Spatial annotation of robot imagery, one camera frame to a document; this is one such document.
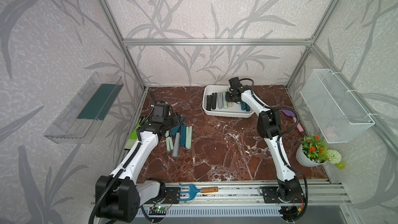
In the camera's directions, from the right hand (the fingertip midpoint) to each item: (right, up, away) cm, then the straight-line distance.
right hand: (227, 97), depth 110 cm
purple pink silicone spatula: (+42, -12, -8) cm, 45 cm away
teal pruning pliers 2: (-29, -23, -16) cm, 41 cm away
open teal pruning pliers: (-33, -20, -13) cm, 41 cm away
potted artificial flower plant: (+37, -27, -37) cm, 58 cm away
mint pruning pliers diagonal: (-2, -5, -3) cm, 6 cm away
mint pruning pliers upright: (-25, -25, -18) cm, 40 cm away
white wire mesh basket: (+41, -8, -46) cm, 62 cm away
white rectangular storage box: (-9, -5, -2) cm, 10 cm away
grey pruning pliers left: (-32, -28, -21) cm, 48 cm away
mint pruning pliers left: (-37, -26, -19) cm, 49 cm away
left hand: (-30, -12, -26) cm, 42 cm away
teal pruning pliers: (+7, -6, -31) cm, 32 cm away
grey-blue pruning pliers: (-5, -2, 0) cm, 5 cm away
